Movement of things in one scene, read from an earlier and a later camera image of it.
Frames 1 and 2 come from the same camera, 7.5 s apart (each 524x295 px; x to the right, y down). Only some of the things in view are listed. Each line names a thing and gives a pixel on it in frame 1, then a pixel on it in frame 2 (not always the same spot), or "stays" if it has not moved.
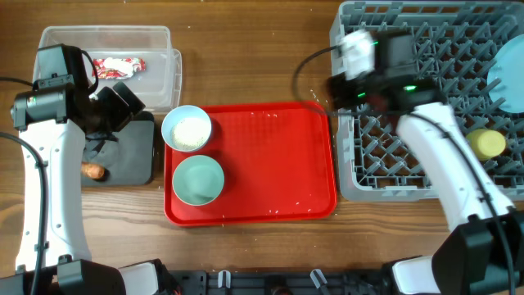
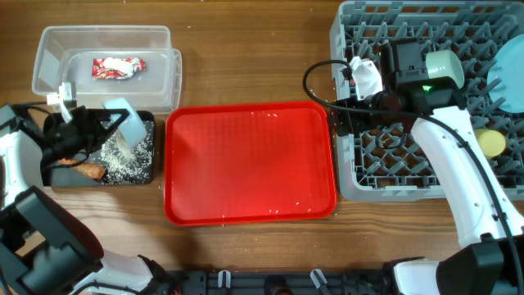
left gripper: x=123 y=114 -> x=85 y=122
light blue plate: x=509 y=70 stays
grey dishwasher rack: x=456 y=43 stays
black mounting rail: x=303 y=282 stays
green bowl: x=198 y=180 -> x=444 y=63
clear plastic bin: x=140 y=57 stays
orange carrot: x=92 y=170 stays
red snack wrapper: x=117 y=68 stays
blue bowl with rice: x=186 y=128 -> x=133 y=129
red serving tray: x=279 y=165 stays
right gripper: x=345 y=91 -> x=348 y=115
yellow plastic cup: x=485 y=143 stays
